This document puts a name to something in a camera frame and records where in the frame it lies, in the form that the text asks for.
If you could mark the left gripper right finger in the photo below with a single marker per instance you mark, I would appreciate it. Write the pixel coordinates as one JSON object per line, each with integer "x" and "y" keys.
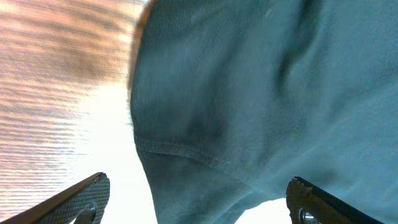
{"x": 309, "y": 204}

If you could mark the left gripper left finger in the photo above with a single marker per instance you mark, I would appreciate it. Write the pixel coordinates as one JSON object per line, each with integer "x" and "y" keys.
{"x": 84, "y": 202}

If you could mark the black t-shirt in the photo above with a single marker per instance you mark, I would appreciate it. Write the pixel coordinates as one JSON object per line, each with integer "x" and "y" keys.
{"x": 232, "y": 99}

